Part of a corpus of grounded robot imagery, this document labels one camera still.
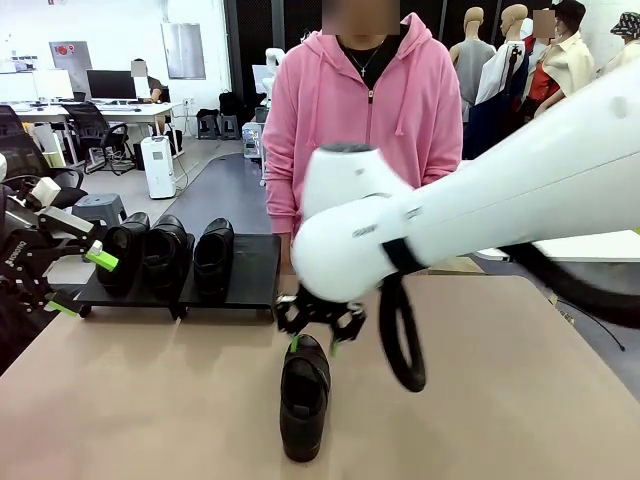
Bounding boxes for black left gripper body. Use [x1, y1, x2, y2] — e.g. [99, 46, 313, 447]
[0, 224, 49, 301]

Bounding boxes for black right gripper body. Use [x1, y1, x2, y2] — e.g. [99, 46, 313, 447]
[312, 302, 349, 324]

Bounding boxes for black leather shoe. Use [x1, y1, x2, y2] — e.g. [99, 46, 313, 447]
[142, 213, 190, 301]
[278, 333, 332, 462]
[192, 217, 236, 304]
[94, 211, 152, 296]

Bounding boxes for person's left forearm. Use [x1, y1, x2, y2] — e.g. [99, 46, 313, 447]
[417, 124, 464, 189]

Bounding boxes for person's right forearm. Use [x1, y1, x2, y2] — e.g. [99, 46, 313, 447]
[262, 144, 301, 236]

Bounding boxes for black metal shoe stand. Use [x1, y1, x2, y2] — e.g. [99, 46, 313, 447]
[177, 232, 283, 321]
[74, 232, 197, 321]

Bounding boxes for grey plastic stool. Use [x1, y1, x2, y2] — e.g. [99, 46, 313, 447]
[72, 193, 129, 226]

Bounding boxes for white air purifier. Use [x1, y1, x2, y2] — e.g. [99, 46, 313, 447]
[139, 134, 177, 200]

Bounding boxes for beige cardboard box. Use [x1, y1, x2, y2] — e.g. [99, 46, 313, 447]
[27, 122, 66, 169]

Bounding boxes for white office desk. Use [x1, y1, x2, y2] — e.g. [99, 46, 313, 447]
[0, 99, 185, 166]

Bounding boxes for black computer monitor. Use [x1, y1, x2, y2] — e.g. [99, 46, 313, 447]
[85, 68, 139, 101]

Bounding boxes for white computer monitor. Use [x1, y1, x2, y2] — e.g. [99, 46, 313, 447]
[29, 68, 75, 101]

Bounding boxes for seated person at desk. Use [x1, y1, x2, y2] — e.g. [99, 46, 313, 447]
[130, 57, 166, 104]

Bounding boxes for transparent computer case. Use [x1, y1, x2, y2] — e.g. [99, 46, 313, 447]
[242, 122, 265, 161]

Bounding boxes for person in pink hoodie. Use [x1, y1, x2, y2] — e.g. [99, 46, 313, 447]
[260, 0, 464, 279]

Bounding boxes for black backpack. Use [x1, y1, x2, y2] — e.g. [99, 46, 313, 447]
[218, 89, 249, 119]

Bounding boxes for white table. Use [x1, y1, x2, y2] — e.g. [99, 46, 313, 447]
[472, 228, 640, 262]

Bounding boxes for white robot figure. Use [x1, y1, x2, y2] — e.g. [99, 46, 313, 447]
[264, 47, 286, 106]

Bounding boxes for mannequin in white navy jacket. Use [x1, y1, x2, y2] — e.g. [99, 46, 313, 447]
[472, 4, 531, 161]

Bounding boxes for mannequin in grey tank top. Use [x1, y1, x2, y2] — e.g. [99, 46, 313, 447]
[448, 7, 496, 124]

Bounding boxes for mannequin in red top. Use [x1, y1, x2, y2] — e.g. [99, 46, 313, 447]
[522, 9, 564, 119]

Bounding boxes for mannequin in cream jacket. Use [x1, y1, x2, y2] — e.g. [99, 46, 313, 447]
[542, 0, 596, 96]

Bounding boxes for mannequin with bucket hat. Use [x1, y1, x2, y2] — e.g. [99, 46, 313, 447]
[597, 12, 640, 76]

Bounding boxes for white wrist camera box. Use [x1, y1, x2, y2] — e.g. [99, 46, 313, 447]
[24, 177, 61, 207]

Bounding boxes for grey wall cabinet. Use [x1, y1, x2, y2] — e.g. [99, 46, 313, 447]
[48, 40, 94, 84]

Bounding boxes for silver wall panel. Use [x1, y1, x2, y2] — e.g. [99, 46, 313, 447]
[160, 22, 207, 81]

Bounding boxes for silver cross necklace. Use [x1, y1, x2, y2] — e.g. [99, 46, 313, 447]
[344, 42, 386, 79]

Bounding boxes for thin black cable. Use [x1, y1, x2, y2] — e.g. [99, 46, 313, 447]
[552, 299, 627, 352]

